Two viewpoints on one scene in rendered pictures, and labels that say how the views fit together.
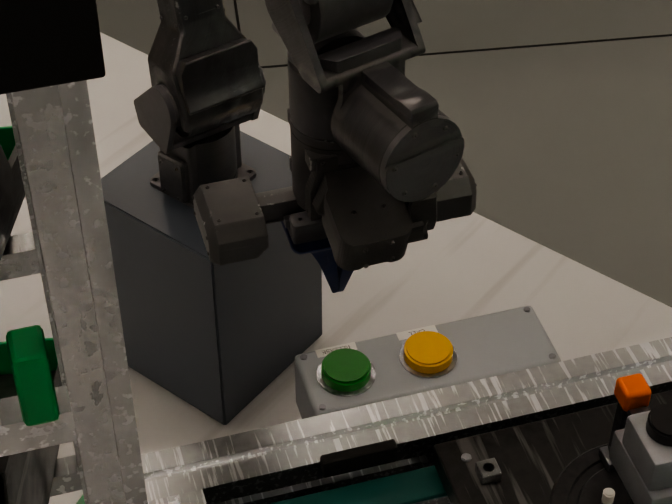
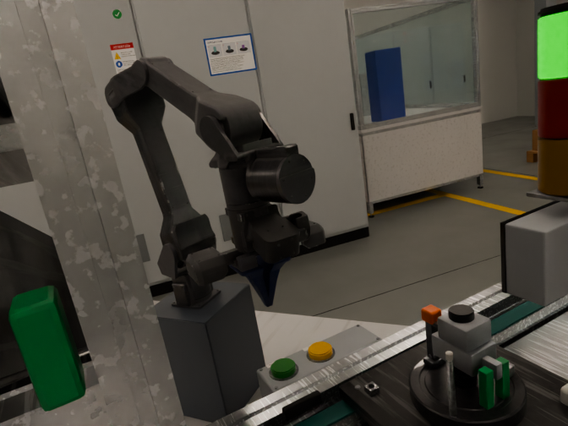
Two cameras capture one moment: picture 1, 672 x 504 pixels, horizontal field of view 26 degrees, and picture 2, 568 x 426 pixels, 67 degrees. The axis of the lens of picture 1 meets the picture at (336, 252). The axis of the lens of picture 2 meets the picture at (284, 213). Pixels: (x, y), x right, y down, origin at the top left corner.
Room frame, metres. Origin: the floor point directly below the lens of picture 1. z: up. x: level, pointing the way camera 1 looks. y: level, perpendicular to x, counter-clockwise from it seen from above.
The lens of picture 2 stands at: (0.19, 0.04, 1.39)
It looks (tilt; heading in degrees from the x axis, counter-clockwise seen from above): 16 degrees down; 351
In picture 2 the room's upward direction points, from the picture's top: 9 degrees counter-clockwise
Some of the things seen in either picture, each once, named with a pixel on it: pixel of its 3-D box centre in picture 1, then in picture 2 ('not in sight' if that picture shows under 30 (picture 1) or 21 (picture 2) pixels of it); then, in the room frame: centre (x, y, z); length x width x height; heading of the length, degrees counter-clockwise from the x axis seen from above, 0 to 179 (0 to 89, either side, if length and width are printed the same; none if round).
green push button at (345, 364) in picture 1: (346, 373); (283, 370); (0.79, -0.01, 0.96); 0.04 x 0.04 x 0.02
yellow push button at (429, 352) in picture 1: (428, 355); (320, 352); (0.81, -0.08, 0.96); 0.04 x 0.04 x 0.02
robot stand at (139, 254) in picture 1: (210, 266); (208, 347); (0.92, 0.11, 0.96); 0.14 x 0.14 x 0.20; 53
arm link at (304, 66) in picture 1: (374, 72); (261, 155); (0.72, -0.02, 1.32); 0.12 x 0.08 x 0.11; 33
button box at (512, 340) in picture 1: (426, 380); (323, 368); (0.81, -0.08, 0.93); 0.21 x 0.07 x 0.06; 106
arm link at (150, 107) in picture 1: (202, 94); (188, 251); (0.92, 0.10, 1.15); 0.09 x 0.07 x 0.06; 123
